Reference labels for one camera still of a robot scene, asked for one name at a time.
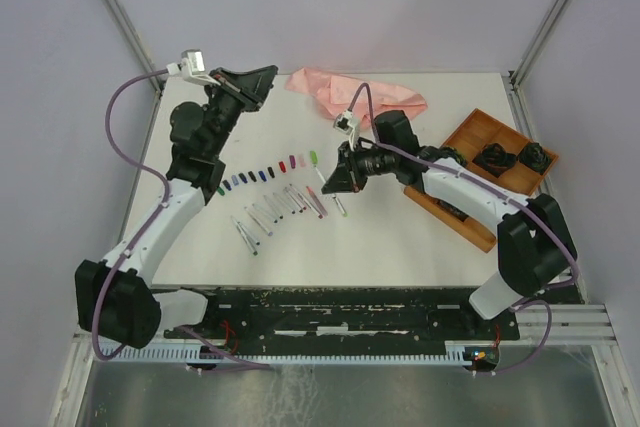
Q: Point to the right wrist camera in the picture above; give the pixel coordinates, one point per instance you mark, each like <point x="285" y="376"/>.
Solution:
<point x="349" y="125"/>

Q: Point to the aluminium frame post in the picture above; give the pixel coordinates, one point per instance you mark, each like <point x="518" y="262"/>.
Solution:
<point x="129" y="34"/>
<point x="542" y="35"/>

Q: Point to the black mounting base plate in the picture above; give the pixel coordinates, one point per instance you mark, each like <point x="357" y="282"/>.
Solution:
<point x="347" y="321"/>

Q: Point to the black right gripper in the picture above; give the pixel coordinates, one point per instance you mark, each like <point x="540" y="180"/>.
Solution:
<point x="347" y="176"/>

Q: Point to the aluminium frame post left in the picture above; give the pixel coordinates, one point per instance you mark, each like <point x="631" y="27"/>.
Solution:
<point x="129" y="34"/>

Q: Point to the white cable duct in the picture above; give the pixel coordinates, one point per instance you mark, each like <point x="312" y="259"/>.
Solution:
<point x="193" y="353"/>

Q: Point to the green-tipped white pen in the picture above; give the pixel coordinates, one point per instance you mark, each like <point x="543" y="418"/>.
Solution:
<point x="251" y="246"/>

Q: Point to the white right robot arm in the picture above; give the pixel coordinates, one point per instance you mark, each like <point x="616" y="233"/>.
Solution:
<point x="533" y="239"/>

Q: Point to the green black coiled bundle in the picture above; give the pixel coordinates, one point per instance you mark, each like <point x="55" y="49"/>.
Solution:
<point x="452" y="156"/>

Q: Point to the aluminium frame post right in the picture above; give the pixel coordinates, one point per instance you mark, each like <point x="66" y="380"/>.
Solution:
<point x="542" y="35"/>

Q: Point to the light green capped pen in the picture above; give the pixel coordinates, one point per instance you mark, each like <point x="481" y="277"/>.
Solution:
<point x="340" y="206"/>

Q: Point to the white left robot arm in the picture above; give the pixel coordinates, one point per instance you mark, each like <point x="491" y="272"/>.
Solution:
<point x="114" y="298"/>

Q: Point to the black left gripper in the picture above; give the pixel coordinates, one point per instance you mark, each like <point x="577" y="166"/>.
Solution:
<point x="249" y="88"/>

